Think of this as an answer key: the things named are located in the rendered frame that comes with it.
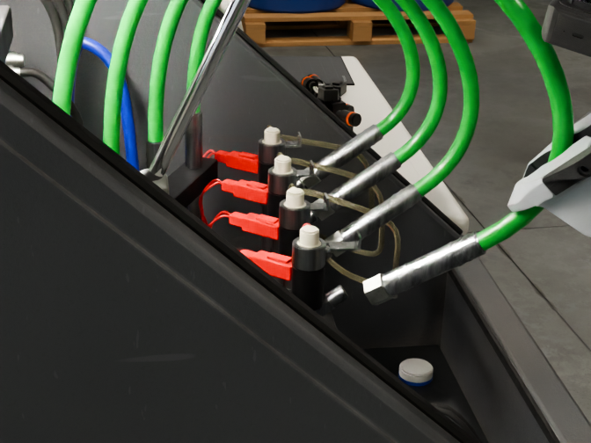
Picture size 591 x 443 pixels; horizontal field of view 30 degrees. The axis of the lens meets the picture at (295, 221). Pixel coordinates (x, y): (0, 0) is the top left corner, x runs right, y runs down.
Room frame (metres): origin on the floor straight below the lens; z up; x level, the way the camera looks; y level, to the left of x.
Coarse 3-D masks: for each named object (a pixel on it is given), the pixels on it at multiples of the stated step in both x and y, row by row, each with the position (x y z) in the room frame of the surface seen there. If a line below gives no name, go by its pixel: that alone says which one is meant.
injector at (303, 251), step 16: (320, 240) 0.83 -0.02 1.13; (304, 256) 0.81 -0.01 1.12; (320, 256) 0.81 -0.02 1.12; (304, 272) 0.81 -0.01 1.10; (320, 272) 0.81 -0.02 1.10; (304, 288) 0.81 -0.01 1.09; (320, 288) 0.81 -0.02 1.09; (336, 288) 0.83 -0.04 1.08; (320, 304) 0.82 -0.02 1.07; (336, 304) 0.82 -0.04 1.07
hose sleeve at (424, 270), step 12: (456, 240) 0.72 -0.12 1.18; (468, 240) 0.71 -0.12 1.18; (432, 252) 0.72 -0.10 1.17; (444, 252) 0.71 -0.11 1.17; (456, 252) 0.71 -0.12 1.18; (468, 252) 0.71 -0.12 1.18; (480, 252) 0.71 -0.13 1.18; (408, 264) 0.73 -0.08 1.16; (420, 264) 0.72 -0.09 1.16; (432, 264) 0.71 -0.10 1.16; (444, 264) 0.71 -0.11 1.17; (456, 264) 0.71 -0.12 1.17; (384, 276) 0.73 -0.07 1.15; (396, 276) 0.72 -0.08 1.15; (408, 276) 0.72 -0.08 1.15; (420, 276) 0.72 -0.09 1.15; (432, 276) 0.72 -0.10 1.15; (396, 288) 0.72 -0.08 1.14; (408, 288) 0.72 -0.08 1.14
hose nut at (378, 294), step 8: (368, 280) 0.73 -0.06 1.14; (376, 280) 0.73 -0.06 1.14; (368, 288) 0.73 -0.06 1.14; (376, 288) 0.72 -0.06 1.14; (384, 288) 0.72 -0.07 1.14; (368, 296) 0.72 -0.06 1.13; (376, 296) 0.72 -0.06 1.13; (384, 296) 0.72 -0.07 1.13; (392, 296) 0.73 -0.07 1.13; (376, 304) 0.73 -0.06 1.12
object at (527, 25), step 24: (96, 0) 0.78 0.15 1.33; (504, 0) 0.71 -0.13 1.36; (72, 24) 0.78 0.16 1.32; (528, 24) 0.70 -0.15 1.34; (72, 48) 0.78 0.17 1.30; (552, 48) 0.71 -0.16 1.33; (72, 72) 0.78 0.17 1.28; (552, 72) 0.70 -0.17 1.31; (552, 96) 0.70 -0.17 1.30; (552, 120) 0.70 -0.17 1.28; (552, 144) 0.70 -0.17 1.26; (528, 216) 0.70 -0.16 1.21; (480, 240) 0.71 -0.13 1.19; (504, 240) 0.71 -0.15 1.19
